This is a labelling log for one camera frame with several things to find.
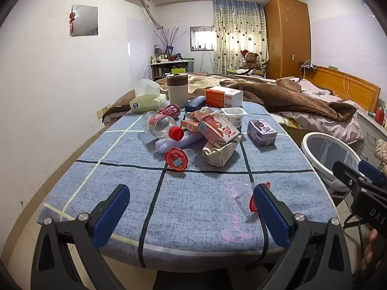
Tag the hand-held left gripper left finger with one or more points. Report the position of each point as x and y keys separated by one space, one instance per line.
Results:
x=112 y=214

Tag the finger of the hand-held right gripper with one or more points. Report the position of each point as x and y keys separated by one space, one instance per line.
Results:
x=372 y=171
x=347 y=176

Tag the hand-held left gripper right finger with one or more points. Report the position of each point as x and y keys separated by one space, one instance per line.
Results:
x=270 y=217

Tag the clear cup with red lid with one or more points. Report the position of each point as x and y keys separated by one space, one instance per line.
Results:
x=243 y=190

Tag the white round waste bin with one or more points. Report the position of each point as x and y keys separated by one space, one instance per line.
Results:
x=305 y=148

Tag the crushed beige carton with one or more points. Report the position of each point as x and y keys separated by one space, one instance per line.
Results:
x=222 y=155

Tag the purple milk carton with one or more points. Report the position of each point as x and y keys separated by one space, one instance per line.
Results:
x=261 y=133

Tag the jelly cup with red lid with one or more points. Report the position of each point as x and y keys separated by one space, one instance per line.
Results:
x=177 y=158

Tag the lilac foam fruit net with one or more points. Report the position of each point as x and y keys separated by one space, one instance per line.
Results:
x=164 y=145

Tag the clear plastic bottle red cap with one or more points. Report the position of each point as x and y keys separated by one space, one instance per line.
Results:
x=158 y=125

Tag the pink milk carton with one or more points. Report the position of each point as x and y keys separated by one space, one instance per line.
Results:
x=217 y=130

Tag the white yogurt cup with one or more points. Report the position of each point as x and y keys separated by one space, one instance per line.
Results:
x=234 y=117

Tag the red and salmon medicine box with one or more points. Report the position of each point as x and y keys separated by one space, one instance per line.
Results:
x=189 y=125

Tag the red drink can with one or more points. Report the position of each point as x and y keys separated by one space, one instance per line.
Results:
x=170 y=110

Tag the printed paper cup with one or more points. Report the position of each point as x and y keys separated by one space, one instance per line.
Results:
x=201 y=113

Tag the person's right hand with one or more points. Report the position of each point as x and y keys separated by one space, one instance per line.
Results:
x=370 y=247

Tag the floral padded jacket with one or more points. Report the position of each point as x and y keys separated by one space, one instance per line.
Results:
x=381 y=151

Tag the grey drawer cabinet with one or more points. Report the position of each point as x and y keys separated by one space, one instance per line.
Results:
x=372 y=133

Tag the blue checked tablecloth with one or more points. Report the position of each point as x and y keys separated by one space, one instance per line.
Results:
x=121 y=163

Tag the red jar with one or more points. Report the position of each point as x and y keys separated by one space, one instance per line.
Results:
x=379 y=115

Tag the pale pink duvet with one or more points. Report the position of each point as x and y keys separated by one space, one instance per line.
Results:
x=326 y=123

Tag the wooden bed headboard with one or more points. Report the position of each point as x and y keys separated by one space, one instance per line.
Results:
x=359 y=87

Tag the brown fleece blanket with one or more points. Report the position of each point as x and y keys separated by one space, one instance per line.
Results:
x=272 y=96

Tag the soft tissue pack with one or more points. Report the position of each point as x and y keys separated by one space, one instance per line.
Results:
x=145 y=102

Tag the power strip with chargers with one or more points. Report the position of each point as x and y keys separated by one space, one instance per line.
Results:
x=310 y=65

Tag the orange and white box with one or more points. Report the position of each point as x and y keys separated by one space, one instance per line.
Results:
x=223 y=96

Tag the dark blue glasses case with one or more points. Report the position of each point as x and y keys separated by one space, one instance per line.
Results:
x=195 y=103

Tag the beige brown tumbler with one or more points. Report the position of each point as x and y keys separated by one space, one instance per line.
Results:
x=177 y=93

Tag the wooden wardrobe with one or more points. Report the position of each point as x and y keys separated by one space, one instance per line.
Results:
x=287 y=42

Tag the teddy bear with red hat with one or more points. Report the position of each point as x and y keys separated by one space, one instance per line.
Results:
x=250 y=62

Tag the tan patterned blanket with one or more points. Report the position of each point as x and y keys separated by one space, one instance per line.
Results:
x=202 y=81

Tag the white shelf with bottles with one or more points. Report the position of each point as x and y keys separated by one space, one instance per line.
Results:
x=169 y=66

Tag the vase with blossom branches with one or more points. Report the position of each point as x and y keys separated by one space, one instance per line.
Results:
x=170 y=50

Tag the heart patterned curtain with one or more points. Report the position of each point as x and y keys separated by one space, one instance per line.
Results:
x=235 y=36

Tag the small window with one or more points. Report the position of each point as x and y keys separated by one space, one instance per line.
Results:
x=202 y=37

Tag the red hanging ornament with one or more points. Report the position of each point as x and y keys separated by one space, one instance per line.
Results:
x=72 y=16

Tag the air conditioner pipe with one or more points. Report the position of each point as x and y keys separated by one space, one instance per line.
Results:
x=151 y=15

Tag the wall socket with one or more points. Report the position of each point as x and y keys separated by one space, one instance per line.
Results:
x=102 y=111

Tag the square wall mirror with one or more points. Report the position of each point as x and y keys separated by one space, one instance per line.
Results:
x=86 y=21

